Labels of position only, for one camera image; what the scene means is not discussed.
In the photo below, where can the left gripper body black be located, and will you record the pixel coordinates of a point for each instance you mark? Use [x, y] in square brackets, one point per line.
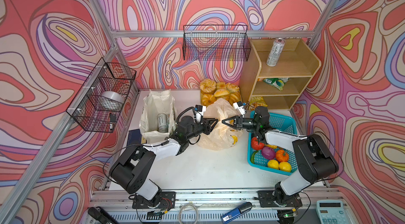
[197, 130]

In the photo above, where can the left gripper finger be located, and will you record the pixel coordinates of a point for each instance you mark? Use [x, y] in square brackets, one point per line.
[210, 122]
[208, 129]

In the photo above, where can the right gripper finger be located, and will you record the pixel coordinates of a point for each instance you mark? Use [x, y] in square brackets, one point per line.
[230, 120]
[234, 127]

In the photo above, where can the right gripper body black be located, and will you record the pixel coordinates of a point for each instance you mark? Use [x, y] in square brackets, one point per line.
[246, 123]

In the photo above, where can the translucent beige plastic bag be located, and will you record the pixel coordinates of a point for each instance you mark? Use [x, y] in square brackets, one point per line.
[222, 136]

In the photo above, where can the white energy drink can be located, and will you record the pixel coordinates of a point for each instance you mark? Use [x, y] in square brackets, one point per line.
[162, 123]

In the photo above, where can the white canvas tote bag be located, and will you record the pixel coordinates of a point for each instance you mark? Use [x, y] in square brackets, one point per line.
[155, 103]

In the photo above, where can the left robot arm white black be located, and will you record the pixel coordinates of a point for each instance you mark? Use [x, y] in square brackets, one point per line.
[132, 168]

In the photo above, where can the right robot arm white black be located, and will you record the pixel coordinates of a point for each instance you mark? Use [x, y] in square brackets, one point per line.
[313, 158]

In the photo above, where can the striped croissant bread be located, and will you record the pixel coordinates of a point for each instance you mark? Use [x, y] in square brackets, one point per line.
[234, 98]

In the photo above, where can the red toy tomato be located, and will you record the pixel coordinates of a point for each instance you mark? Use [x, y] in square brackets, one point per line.
[256, 144]

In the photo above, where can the yellow chips bag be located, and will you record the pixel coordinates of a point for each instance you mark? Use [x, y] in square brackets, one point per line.
[257, 101]

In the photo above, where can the teal plastic basket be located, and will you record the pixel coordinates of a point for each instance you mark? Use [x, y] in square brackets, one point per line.
[284, 124]

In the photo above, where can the oval bread bun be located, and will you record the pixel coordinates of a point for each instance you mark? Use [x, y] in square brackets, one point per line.
[219, 93]

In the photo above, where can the purple toy onion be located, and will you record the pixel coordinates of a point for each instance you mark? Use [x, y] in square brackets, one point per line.
[268, 153]

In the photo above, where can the sugared bread roll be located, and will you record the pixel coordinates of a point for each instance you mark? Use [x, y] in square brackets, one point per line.
[208, 86]

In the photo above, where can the orange toy pumpkin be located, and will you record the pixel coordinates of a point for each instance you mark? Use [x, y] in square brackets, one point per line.
[282, 156]

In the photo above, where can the yellow toy lemon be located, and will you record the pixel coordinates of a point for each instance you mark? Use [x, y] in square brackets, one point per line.
[285, 167]
[273, 164]

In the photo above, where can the wooden shelf unit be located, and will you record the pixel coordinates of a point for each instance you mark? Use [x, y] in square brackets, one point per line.
[297, 62]

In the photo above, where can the green snack packet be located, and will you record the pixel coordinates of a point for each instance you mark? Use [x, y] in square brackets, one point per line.
[278, 83]

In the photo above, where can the yellow toy lemon right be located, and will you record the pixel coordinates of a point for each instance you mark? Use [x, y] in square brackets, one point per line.
[285, 167]

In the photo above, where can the dark blue notebook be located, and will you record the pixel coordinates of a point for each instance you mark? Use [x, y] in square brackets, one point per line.
[134, 137]

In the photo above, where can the blue black handheld tool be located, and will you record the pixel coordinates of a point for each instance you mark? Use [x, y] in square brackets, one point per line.
[237, 212]

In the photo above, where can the silver tape roll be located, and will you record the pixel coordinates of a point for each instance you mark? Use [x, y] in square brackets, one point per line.
[111, 101]

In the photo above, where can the silver pink drink can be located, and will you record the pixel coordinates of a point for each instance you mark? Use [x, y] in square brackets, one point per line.
[275, 52]

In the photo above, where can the white calculator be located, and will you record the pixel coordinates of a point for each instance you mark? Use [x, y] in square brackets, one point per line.
[331, 212]

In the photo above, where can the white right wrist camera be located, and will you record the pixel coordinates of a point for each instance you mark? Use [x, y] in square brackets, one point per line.
[240, 108]

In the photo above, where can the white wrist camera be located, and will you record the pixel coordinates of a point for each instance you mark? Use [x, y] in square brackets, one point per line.
[240, 108]
[199, 111]

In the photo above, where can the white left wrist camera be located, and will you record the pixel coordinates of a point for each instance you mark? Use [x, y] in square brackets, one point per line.
[199, 111]

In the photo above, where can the striped ring bread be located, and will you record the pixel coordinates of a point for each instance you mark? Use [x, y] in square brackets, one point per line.
[207, 99]

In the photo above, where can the black wire basket back wall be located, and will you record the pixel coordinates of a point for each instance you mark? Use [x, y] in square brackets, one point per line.
[216, 42]

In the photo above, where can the black wire basket wall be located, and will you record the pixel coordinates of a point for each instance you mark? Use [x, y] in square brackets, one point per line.
[216, 42]
[85, 109]

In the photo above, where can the black wire basket left wall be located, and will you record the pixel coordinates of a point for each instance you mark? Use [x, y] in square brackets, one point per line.
[85, 109]

